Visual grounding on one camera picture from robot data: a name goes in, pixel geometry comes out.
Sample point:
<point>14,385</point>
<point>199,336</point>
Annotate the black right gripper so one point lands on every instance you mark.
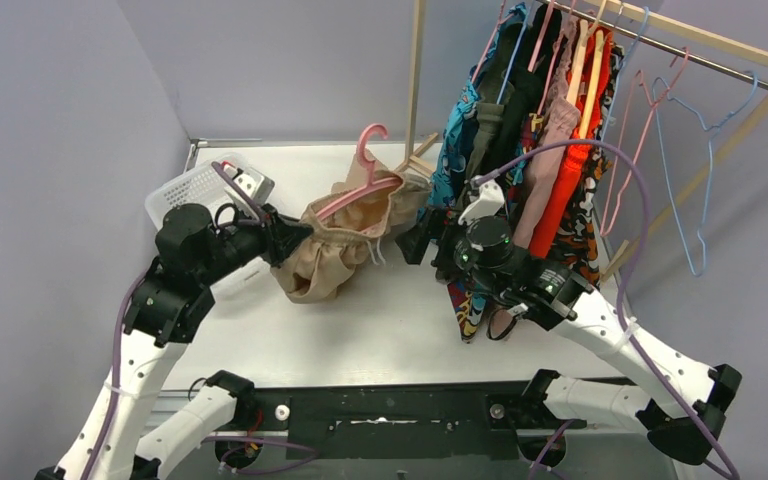
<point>443,225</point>

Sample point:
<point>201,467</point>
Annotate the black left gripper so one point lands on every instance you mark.
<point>278,235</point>

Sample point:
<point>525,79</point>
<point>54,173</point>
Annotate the beige shorts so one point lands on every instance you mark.
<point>342,243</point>

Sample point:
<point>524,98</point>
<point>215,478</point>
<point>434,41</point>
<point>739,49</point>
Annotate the pink plastic hanger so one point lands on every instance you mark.
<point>368,183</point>

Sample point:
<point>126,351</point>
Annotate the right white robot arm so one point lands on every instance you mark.
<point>679,404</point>

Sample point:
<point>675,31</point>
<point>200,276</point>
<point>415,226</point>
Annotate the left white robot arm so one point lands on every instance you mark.
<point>157,321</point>

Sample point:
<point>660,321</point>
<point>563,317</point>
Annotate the turquoise shark print shorts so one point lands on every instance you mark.
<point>446,179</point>

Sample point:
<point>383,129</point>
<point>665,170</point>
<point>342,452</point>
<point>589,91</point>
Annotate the black orange patterned shorts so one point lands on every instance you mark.
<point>575,242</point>

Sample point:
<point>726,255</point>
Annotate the olive green shorts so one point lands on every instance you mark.
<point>493,90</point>

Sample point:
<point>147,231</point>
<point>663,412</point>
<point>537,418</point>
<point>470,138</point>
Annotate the dusty pink shorts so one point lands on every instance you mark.
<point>540,173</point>

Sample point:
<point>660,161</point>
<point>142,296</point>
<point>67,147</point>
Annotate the orange red shorts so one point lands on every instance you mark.
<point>583,78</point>

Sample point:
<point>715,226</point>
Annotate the white perforated plastic basket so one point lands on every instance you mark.
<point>202,185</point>

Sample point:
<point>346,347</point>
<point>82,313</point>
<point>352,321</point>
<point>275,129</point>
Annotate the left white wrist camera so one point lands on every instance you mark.
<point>256,185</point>

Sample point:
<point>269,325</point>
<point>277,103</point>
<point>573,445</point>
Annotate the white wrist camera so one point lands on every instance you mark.
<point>256,185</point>
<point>487,201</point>

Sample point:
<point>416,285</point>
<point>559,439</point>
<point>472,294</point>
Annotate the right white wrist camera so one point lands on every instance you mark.
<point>487,201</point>

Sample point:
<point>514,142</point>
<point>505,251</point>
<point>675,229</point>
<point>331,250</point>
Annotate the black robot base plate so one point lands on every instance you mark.
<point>423,421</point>

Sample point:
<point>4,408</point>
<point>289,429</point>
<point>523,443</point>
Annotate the metal clothes rail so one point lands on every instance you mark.
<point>634,22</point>

